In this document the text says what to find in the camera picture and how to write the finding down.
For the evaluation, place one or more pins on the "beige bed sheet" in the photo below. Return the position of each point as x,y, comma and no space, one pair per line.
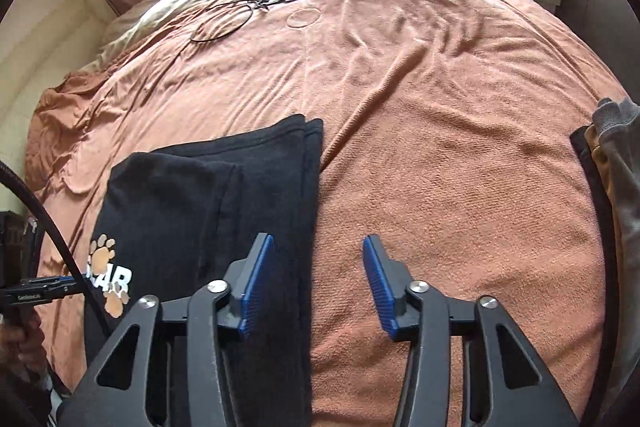
165,7

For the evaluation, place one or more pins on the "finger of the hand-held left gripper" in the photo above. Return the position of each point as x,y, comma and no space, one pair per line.
30,293

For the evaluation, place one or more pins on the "brown blanket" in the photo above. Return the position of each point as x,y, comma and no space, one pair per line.
425,132

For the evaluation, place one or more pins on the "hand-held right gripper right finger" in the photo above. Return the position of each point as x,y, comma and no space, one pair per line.
380,287

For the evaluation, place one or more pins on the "folded black clothes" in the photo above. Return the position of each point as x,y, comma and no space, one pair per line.
280,187

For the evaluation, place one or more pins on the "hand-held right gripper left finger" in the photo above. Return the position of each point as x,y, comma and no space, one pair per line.
255,292

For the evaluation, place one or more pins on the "person's left hand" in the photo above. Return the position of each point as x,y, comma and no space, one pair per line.
22,347

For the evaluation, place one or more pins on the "grey clothes pile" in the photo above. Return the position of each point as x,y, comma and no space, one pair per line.
617,157

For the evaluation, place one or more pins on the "black printed t-shirt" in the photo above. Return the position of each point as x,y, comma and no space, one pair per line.
165,217

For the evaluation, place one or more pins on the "cream padded headboard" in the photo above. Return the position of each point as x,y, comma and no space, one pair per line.
55,32

